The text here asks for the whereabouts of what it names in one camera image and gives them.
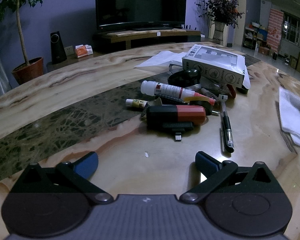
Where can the barred window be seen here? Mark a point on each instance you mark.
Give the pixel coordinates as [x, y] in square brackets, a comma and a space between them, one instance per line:
[291, 27]

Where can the black flat television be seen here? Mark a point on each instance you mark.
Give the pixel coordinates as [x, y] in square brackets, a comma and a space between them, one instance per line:
[140, 2]

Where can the black clear pen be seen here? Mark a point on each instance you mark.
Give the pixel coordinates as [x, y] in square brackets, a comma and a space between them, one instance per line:
[226, 127]

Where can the wall socket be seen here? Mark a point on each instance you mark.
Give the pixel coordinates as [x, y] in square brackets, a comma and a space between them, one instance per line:
[69, 50]

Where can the storage shelf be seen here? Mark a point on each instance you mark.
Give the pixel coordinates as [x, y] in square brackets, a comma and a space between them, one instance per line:
[255, 37]

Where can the orange tissue pack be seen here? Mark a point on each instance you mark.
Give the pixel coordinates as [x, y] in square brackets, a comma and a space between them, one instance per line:
[82, 52]

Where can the yellow rubber band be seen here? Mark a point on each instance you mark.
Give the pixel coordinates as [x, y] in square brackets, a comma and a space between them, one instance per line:
[190, 100]

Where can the red plastic funnel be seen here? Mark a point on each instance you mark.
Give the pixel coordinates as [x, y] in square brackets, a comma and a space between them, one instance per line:
[231, 90]

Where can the small tube yellow label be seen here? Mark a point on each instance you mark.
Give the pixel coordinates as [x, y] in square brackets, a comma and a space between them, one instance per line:
[136, 103]

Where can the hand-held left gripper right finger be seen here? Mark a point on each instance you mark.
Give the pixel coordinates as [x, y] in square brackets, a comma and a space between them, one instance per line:
[205, 162]

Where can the black tape roll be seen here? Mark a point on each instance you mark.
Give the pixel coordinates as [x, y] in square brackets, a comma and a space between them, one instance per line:
[207, 108]

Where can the white glue bottle red tip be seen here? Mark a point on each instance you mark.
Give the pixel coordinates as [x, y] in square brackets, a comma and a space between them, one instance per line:
[165, 88]

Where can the potted tree terracotta pot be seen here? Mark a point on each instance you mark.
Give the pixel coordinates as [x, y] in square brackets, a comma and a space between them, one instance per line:
[27, 70]

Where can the black speaker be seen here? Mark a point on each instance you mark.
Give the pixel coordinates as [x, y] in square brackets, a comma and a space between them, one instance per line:
[58, 47]

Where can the white box clear window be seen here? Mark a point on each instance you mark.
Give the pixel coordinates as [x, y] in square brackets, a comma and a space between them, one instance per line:
[215, 72]

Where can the dark low side cabinet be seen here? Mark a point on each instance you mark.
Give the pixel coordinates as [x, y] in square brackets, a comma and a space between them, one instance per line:
[77, 62]

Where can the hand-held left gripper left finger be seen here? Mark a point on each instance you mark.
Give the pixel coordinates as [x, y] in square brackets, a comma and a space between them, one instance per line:
[87, 163]

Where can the wooden television stand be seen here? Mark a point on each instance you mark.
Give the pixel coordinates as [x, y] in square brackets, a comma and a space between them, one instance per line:
[145, 36]

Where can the red brick pattern panel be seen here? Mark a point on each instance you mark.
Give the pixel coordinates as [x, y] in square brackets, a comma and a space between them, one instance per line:
[275, 30]

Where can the small white tube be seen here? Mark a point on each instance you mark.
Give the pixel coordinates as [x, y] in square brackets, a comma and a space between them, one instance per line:
[207, 91]

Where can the black glossy mouse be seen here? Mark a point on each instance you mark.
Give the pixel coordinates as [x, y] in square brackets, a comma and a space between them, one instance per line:
[182, 77]

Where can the dried bouquet in vase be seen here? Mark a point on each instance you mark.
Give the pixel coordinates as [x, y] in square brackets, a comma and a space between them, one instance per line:
[220, 7]

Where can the black router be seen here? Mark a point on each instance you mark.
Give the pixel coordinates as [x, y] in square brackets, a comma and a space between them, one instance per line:
[188, 27]

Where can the black red power bank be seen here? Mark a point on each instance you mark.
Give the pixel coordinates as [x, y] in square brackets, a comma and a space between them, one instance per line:
[170, 115]

